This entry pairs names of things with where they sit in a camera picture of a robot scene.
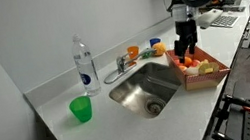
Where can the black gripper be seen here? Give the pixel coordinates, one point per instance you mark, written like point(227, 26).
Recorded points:
point(186, 31)

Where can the red checkered cardboard basket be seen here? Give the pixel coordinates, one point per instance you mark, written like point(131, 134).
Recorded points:
point(207, 76)

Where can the orange toy fruit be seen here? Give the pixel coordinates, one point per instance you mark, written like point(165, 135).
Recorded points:
point(188, 61)

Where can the halved orange toy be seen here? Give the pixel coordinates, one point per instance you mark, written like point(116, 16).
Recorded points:
point(181, 67)

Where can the white toy onion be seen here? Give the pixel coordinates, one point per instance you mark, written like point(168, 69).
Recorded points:
point(192, 71)

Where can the yellow banana plush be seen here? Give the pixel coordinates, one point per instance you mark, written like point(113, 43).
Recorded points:
point(203, 65)

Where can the orange plush pineapple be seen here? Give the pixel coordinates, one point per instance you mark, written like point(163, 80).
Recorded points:
point(159, 49)

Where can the blue plastic cup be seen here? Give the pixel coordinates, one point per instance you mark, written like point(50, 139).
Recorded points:
point(155, 41)

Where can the grey computer keyboard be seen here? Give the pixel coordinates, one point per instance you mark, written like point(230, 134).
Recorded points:
point(227, 20)

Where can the orange plastic cup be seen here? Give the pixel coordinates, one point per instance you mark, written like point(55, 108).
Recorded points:
point(133, 51)

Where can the stainless steel sink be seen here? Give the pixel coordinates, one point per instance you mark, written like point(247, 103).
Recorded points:
point(142, 91)

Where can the chrome sink faucet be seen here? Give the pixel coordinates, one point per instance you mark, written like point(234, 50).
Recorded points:
point(121, 68)

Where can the black clamp orange tip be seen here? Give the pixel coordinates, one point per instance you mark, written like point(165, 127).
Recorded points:
point(237, 100)

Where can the clear plastic water bottle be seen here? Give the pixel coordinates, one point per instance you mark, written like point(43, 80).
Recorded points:
point(86, 69)

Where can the green plastic cup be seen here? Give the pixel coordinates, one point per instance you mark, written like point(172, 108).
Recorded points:
point(81, 110)

